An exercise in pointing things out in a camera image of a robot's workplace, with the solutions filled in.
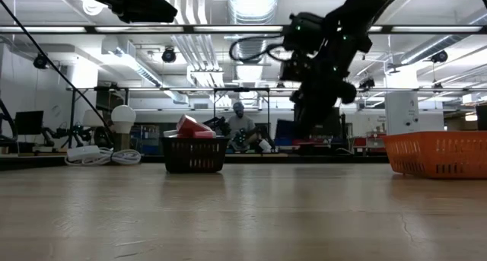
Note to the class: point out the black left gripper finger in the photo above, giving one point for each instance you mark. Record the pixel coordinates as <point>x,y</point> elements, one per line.
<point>152,11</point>

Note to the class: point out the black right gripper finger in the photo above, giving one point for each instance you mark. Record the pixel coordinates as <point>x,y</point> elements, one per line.
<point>305,116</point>
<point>327,114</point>

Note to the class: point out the orange plastic basket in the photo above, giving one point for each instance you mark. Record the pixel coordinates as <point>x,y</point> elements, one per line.
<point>433,154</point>

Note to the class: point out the large red box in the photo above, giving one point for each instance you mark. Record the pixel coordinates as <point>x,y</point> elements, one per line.
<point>190,126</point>

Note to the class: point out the black plastic basket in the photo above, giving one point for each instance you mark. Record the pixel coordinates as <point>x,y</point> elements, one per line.
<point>194,156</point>

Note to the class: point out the black background robot arm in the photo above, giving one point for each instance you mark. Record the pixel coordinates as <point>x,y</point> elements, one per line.
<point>61,133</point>

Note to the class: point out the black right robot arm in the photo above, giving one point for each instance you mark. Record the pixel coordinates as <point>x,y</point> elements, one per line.
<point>361,6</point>

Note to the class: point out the black hanging lamp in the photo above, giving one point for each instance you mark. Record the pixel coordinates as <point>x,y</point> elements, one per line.
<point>169,55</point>
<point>367,83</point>
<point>439,56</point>
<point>40,61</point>

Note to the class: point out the white crumpled bag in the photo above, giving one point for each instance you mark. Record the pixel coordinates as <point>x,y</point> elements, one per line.
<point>265,145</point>

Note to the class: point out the person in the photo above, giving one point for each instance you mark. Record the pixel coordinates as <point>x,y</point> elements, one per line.
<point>240,126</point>

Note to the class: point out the white column box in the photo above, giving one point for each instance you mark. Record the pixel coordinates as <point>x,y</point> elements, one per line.
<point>401,112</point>

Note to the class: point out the white light bulb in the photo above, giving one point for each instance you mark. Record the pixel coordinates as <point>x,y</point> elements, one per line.
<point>123,118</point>

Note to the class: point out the blue storage crates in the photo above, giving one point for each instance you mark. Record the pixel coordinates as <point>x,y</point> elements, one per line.
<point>149,139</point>

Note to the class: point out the brown bulb holder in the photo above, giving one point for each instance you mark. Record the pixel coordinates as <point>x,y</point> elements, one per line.
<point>122,142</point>

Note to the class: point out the black computer monitor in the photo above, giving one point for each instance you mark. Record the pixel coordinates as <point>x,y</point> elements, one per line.
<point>28,122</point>

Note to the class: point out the black aluminium rig frame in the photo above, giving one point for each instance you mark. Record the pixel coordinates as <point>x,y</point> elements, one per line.
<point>183,29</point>

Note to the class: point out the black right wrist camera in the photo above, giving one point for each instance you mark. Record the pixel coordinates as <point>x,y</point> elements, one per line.
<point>304,34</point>

